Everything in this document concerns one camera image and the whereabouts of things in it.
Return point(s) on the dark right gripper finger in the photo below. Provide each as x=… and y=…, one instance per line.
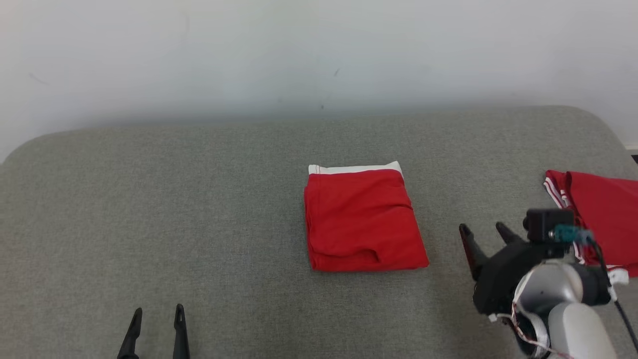
x=508, y=234
x=473, y=252

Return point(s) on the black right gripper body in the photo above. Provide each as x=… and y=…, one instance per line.
x=503, y=279

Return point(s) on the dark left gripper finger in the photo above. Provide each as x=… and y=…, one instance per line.
x=130, y=336
x=180, y=334

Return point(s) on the red T-shirt with white sleeves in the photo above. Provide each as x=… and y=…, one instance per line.
x=608, y=209

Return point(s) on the red shorts with white stripe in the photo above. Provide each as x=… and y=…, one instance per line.
x=364, y=224

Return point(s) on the grey fabric sofa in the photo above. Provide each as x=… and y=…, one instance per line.
x=149, y=224

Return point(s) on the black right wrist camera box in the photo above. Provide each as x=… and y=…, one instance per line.
x=543, y=224

